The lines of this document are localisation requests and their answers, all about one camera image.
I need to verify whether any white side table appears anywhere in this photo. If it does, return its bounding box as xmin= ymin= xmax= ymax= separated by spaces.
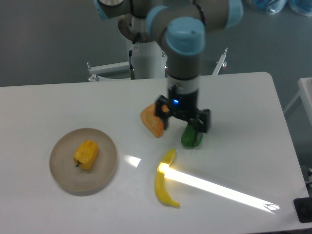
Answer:
xmin=283 ymin=78 xmax=312 ymax=124

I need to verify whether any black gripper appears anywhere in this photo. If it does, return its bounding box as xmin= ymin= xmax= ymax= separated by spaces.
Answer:
xmin=155 ymin=76 xmax=211 ymax=133

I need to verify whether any green bell pepper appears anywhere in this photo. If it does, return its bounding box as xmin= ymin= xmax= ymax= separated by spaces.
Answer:
xmin=181 ymin=124 xmax=203 ymax=148

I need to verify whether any blue plastic bag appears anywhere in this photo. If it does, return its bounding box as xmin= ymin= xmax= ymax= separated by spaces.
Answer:
xmin=246 ymin=0 xmax=287 ymax=15
xmin=288 ymin=0 xmax=312 ymax=17

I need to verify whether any orange slice toy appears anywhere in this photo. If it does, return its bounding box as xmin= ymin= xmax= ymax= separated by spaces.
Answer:
xmin=140 ymin=102 xmax=164 ymax=138

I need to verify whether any yellow banana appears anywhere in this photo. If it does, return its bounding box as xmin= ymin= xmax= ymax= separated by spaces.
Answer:
xmin=154 ymin=148 xmax=180 ymax=208

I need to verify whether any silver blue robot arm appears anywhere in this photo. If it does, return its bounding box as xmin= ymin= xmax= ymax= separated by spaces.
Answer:
xmin=94 ymin=0 xmax=243 ymax=133

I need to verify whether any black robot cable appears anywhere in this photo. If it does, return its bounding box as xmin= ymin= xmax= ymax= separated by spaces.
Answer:
xmin=128 ymin=32 xmax=141 ymax=80

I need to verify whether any yellow bell pepper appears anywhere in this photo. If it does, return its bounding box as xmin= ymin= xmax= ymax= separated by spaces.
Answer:
xmin=73 ymin=140 xmax=98 ymax=170

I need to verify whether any beige round plate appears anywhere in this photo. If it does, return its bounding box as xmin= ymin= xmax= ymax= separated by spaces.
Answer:
xmin=49 ymin=128 xmax=117 ymax=196

